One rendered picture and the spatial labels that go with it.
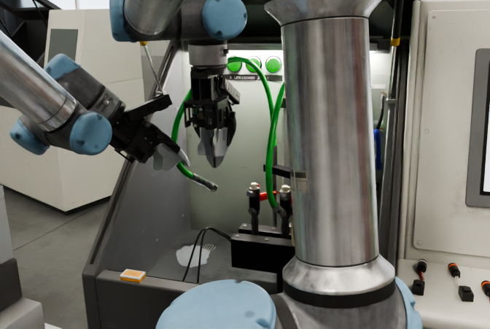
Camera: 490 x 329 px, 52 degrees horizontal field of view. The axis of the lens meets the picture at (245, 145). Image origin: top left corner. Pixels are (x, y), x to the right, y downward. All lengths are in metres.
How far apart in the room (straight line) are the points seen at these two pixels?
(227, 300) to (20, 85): 0.49
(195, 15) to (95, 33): 3.21
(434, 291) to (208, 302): 0.68
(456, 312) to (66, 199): 3.36
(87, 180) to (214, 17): 3.37
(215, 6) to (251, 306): 0.50
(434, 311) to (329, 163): 0.63
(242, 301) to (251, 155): 1.06
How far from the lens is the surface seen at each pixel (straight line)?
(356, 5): 0.48
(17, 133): 1.00
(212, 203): 1.64
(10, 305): 0.59
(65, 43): 4.13
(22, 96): 0.84
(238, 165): 1.56
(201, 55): 0.95
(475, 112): 1.20
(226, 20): 0.83
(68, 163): 4.00
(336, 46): 0.47
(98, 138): 0.89
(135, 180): 1.33
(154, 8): 0.65
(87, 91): 1.04
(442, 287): 1.13
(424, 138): 1.19
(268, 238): 1.28
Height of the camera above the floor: 1.54
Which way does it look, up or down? 16 degrees down
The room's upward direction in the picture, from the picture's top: 1 degrees counter-clockwise
